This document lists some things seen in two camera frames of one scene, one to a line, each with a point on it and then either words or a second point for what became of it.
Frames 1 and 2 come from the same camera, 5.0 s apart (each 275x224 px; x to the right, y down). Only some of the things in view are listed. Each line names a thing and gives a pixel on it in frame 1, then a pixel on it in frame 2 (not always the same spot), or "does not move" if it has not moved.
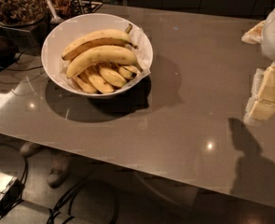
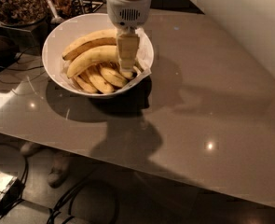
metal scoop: (54, 19) does not move
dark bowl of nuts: (17, 6) does not move
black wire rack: (82, 7) does not move
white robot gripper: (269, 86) -> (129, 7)
